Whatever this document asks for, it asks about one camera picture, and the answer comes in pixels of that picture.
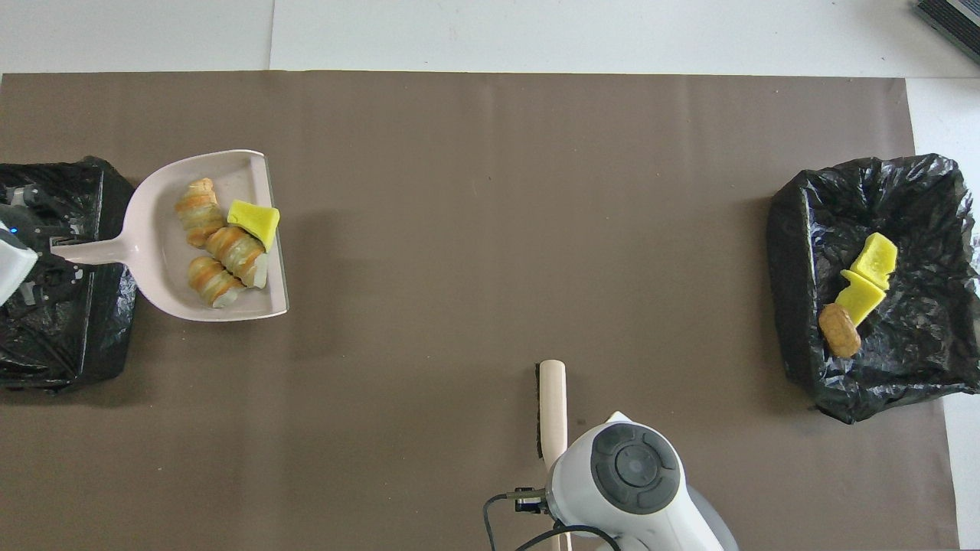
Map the brown paper table mat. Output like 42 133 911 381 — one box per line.
0 71 962 551

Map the dark ribbed device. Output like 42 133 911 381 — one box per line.
914 0 980 65

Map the beige plastic dustpan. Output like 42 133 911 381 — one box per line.
50 149 289 322

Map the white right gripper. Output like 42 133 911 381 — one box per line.
514 411 633 514

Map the yellow green sponge piece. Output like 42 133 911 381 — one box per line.
227 200 281 253

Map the yellow foam piece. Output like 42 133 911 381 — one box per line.
852 232 899 290
835 269 889 328

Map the beige hand brush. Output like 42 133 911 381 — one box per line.
534 360 573 551

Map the striped pastry piece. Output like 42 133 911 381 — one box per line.
188 256 247 309
204 226 270 290
175 178 228 249

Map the brown cork-like lump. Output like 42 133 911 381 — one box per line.
818 303 863 359

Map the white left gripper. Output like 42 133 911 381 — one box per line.
0 185 87 307

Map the black bag lined bin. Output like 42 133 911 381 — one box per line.
0 156 145 394
766 153 980 425

